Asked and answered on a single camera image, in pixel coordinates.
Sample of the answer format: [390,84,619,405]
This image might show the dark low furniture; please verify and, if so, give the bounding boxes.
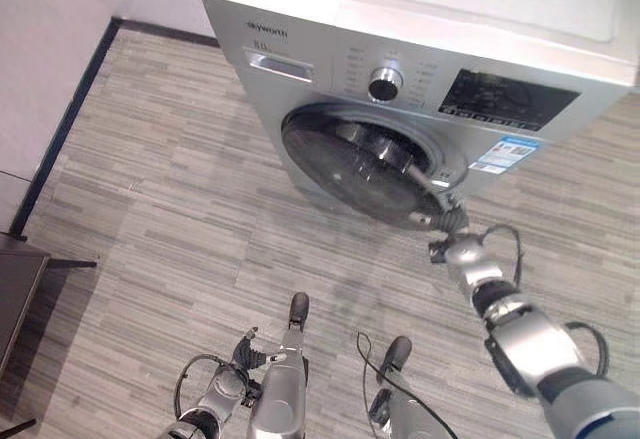
[0,231,99,386]

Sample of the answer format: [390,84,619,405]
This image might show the silver front-load washing machine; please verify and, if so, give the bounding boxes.
[200,0,640,226]

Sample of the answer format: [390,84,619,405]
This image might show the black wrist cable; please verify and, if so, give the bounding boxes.
[172,353,237,421]
[485,223,525,291]

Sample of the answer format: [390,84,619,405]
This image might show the silver robot leg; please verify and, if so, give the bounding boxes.
[367,335,451,439]
[248,292,312,439]

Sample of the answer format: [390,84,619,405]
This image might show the silver robot right leg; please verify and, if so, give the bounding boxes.
[367,335,451,439]

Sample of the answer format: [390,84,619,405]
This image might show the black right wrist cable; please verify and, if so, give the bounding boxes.
[485,223,525,291]

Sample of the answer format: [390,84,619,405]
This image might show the silver robot left leg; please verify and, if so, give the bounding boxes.
[248,292,312,439]

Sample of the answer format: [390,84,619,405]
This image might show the chrome washer program knob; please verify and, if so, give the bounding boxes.
[367,65,405,102]

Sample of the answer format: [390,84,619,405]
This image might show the black washer display panel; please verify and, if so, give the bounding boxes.
[438,68,582,133]

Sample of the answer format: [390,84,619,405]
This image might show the black baseboard strip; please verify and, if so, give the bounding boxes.
[8,16,222,243]

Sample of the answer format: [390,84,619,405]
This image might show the black right elbow cable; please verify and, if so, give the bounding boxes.
[563,320,612,378]

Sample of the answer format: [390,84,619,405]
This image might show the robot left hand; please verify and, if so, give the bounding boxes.
[231,326,287,375]

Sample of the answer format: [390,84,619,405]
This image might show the silver detergent drawer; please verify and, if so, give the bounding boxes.
[242,47,320,85]

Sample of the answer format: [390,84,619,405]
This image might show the thin black body cable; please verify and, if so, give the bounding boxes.
[355,330,454,439]

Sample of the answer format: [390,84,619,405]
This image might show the round dark glass washer door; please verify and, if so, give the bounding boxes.
[280,102,470,231]

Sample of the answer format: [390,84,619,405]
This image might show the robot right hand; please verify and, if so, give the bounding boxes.
[408,191,472,235]

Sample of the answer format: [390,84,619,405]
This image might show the blue white energy label sticker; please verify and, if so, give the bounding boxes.
[468,133,542,177]

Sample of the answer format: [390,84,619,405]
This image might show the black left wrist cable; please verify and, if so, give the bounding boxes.
[172,353,237,421]

